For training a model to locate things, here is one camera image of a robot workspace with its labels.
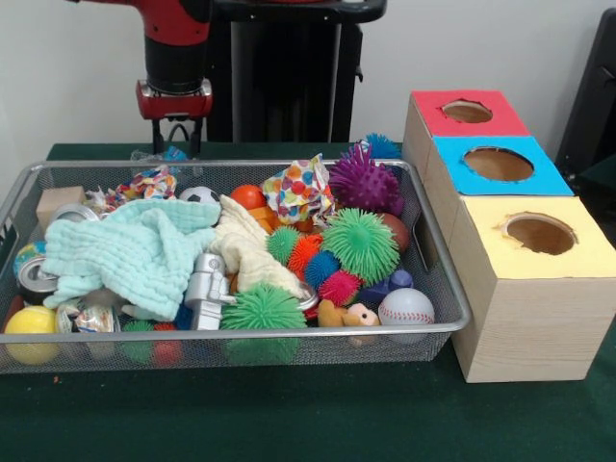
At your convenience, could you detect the cream cloth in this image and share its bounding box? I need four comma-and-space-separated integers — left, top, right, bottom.
209, 194, 314, 297

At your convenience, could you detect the silver toy robot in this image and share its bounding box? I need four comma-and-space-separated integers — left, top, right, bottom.
184, 252, 237, 331

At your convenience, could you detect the white baseball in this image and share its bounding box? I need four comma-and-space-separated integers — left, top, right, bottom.
377, 287, 436, 344

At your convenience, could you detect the mint green cloth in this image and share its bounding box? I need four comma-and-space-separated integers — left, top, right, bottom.
41, 197, 222, 321

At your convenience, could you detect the blue spiky ball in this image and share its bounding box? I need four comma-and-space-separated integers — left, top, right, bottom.
358, 133, 403, 163

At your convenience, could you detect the wooden cube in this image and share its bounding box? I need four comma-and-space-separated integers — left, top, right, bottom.
37, 186, 87, 228

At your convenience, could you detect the yellow ball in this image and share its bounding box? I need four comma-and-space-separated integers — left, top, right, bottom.
3, 304, 60, 365

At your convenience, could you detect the wooden box with three holes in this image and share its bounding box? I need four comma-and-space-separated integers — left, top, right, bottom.
401, 89, 616, 385

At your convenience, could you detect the purple spiky ball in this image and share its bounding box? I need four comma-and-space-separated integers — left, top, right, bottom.
327, 142, 404, 217

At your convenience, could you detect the small soccer ball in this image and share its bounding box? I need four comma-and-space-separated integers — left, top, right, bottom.
178, 186, 221, 206

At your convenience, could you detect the dark green tablecloth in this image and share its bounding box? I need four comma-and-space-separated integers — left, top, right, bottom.
0, 141, 616, 462

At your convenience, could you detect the black chair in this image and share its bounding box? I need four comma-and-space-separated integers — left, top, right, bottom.
552, 7, 616, 203

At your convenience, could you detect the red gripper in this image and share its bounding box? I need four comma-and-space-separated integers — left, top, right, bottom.
135, 77, 214, 159

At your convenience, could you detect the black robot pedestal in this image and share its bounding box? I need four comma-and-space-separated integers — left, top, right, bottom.
209, 0, 389, 143

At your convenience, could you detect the silver mesh bin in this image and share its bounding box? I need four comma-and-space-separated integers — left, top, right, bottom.
0, 158, 472, 374

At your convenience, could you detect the large green spiky ball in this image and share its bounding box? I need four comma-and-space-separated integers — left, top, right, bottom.
321, 207, 401, 283

